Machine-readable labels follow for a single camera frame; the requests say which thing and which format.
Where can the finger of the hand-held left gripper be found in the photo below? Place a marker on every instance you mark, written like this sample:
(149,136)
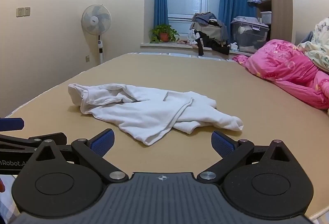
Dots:
(51,138)
(12,123)

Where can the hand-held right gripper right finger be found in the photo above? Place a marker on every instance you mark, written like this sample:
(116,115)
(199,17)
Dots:
(222,145)

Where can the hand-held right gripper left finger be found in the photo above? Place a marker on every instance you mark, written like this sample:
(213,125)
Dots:
(104,142)

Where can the white garment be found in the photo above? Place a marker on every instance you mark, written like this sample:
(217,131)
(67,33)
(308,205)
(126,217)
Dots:
(144,111)

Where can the pile of clothes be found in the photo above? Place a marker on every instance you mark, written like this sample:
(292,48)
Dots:
(208,22)

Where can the checked bedsheet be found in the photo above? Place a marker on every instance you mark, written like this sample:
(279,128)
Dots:
(6,203)

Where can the pink quilt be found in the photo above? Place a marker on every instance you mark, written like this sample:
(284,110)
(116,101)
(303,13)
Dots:
(287,69)

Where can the black hanging garment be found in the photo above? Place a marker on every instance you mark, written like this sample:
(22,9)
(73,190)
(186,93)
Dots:
(216,45)

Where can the clear storage bin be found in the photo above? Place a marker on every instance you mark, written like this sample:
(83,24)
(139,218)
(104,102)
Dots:
(250,36)

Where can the window sill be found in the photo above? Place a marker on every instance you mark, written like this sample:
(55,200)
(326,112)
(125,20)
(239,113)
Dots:
(167,45)

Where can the white plastic bag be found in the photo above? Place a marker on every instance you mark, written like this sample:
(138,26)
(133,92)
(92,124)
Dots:
(192,35)

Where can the white standing fan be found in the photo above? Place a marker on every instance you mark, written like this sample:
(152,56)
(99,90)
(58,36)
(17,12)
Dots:
(96,19)

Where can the potted green plant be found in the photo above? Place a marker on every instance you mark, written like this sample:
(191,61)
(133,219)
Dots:
(163,32)

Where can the white plastic box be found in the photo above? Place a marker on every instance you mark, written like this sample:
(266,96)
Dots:
(266,17)

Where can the blue grey pillow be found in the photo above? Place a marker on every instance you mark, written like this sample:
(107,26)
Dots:
(307,38)

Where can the floral white quilt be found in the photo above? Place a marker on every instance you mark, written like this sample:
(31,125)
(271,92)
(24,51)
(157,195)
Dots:
(320,46)

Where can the low wall outlet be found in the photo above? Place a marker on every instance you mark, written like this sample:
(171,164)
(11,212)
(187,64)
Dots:
(87,58)

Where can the white wall socket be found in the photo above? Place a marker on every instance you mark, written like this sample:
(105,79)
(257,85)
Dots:
(20,11)
(27,11)

